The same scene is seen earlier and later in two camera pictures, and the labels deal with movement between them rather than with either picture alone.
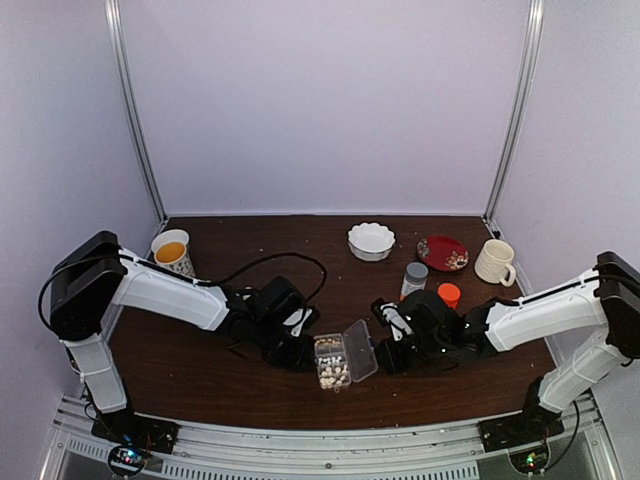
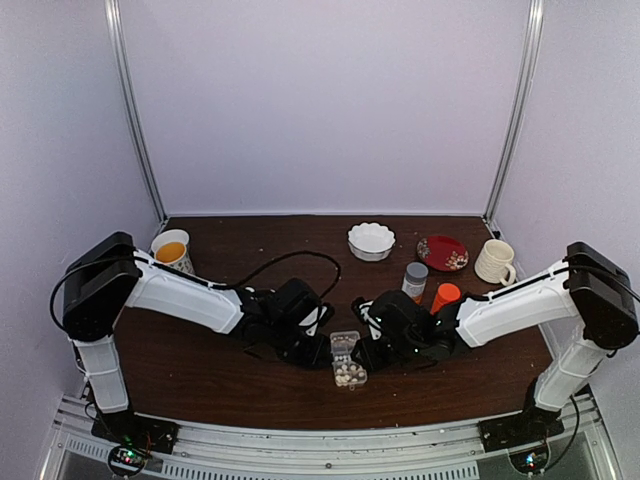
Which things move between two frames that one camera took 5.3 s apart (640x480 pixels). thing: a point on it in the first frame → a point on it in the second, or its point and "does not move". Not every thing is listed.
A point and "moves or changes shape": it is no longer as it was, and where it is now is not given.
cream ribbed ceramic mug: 493,262 does not move
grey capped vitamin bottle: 415,279 does not move
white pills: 328,382 → 345,374
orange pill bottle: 450,294 does not move
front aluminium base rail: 220,451 does not move
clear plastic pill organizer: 345,358 moves or changes shape
